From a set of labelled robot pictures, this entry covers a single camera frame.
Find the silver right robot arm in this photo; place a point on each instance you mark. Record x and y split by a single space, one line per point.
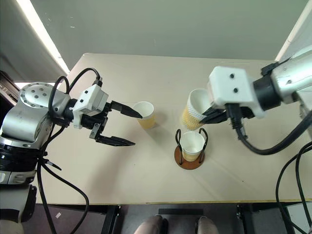
287 78

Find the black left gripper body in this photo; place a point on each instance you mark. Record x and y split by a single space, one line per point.
98 122

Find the black table leg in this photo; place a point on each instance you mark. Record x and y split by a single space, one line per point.
111 219
246 219

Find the black table crossbar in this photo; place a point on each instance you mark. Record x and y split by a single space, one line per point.
180 211

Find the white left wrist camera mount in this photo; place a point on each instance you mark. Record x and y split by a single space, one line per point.
91 97

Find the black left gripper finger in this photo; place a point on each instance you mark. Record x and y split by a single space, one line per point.
114 141
126 111

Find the ribbed yellow paper cup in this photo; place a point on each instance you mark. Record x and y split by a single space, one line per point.
192 114

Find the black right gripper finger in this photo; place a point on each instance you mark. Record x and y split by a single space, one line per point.
214 119
210 112

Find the grey-brown rounded shape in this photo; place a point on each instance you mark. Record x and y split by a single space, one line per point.
207 225
152 225

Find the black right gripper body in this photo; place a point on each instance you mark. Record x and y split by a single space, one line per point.
247 112

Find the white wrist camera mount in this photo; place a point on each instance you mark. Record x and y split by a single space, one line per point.
91 97
229 85

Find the smooth yellow paper cup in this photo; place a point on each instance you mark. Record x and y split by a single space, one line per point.
192 146
146 114

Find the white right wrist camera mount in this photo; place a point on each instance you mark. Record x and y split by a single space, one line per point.
229 85

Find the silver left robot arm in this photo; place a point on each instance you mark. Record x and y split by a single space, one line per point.
22 119

